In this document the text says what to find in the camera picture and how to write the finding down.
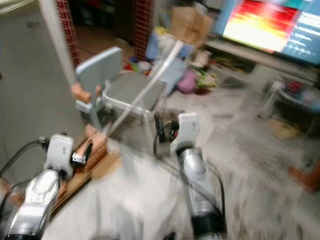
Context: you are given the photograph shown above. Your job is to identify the red brown floor object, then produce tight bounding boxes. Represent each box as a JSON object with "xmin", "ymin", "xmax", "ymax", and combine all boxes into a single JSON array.
[{"xmin": 287, "ymin": 165, "xmax": 320, "ymax": 194}]

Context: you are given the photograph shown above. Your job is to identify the red brick pillar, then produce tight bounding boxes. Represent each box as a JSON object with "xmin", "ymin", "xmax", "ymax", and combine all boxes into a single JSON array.
[
  {"xmin": 56, "ymin": 0, "xmax": 84, "ymax": 71},
  {"xmin": 133, "ymin": 0, "xmax": 154, "ymax": 62}
]

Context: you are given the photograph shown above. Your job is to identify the white metal rack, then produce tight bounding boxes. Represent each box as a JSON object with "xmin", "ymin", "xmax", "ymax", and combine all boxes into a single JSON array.
[{"xmin": 257, "ymin": 79, "xmax": 320, "ymax": 122}]

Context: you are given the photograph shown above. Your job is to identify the grey television stand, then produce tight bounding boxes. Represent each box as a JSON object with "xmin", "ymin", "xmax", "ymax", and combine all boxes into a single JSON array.
[{"xmin": 205, "ymin": 40, "xmax": 320, "ymax": 84}]

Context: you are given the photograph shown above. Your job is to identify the light blue grey chair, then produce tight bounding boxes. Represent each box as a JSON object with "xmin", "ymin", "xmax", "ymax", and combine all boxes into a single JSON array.
[{"xmin": 75, "ymin": 46, "xmax": 187, "ymax": 147}]

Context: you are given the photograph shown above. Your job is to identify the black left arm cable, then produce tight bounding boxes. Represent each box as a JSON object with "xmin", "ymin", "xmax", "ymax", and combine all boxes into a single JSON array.
[{"xmin": 0, "ymin": 139, "xmax": 51, "ymax": 236}]

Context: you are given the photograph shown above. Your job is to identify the thin white pole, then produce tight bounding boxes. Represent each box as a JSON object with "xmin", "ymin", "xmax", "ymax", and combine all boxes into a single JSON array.
[{"xmin": 105, "ymin": 41, "xmax": 186, "ymax": 137}]

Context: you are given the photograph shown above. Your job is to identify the wide white strip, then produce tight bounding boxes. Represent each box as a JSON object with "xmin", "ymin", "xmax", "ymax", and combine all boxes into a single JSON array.
[{"xmin": 38, "ymin": 0, "xmax": 80, "ymax": 87}]

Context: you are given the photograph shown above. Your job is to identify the large television screen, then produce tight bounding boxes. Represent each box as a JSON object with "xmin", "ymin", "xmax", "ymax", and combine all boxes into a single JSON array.
[{"xmin": 216, "ymin": 0, "xmax": 320, "ymax": 66}]

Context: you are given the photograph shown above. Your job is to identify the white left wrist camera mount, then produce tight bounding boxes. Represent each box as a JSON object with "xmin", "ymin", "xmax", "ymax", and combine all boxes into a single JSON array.
[{"xmin": 44, "ymin": 133, "xmax": 75, "ymax": 174}]

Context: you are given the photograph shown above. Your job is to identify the purple bag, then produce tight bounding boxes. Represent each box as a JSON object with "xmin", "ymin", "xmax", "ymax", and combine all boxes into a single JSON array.
[{"xmin": 176, "ymin": 69, "xmax": 199, "ymax": 95}]

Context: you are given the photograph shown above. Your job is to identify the brown cardboard box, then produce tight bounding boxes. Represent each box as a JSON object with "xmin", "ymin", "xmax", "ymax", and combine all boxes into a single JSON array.
[{"xmin": 169, "ymin": 6, "xmax": 214, "ymax": 47}]

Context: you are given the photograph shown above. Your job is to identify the small orange object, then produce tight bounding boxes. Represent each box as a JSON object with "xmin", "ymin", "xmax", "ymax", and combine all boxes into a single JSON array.
[{"xmin": 70, "ymin": 82, "xmax": 91, "ymax": 104}]

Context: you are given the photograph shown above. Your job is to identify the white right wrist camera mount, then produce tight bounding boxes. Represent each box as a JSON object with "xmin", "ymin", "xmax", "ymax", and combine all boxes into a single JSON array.
[{"xmin": 170, "ymin": 112, "xmax": 201, "ymax": 154}]

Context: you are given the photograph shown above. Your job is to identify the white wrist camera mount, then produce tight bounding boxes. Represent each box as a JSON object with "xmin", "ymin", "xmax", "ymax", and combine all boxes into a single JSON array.
[
  {"xmin": 170, "ymin": 112, "xmax": 201, "ymax": 154},
  {"xmin": 44, "ymin": 133, "xmax": 75, "ymax": 174}
]

